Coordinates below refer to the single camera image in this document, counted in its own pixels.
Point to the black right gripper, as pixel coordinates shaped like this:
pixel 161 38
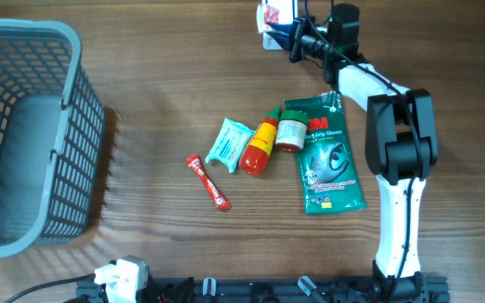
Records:
pixel 288 35

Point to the orange tissue packet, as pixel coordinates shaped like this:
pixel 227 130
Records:
pixel 266 16

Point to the green-lid spice jar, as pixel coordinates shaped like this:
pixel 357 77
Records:
pixel 291 132

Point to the mint green tissue packet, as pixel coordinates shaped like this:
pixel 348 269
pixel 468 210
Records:
pixel 230 144

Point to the red chili sauce bottle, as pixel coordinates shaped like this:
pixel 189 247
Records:
pixel 255 156

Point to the green 3M gloves packet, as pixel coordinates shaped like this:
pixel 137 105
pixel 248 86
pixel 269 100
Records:
pixel 329 179

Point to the red Nescafe coffee stick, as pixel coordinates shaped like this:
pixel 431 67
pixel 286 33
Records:
pixel 196 165

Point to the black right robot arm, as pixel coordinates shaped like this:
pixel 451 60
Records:
pixel 400 149

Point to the white barcode scanner box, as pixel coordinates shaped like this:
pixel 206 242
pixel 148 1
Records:
pixel 288 12

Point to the grey plastic mesh basket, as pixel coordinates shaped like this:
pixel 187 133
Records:
pixel 51 134

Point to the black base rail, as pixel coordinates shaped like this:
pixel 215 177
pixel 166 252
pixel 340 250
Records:
pixel 268 290

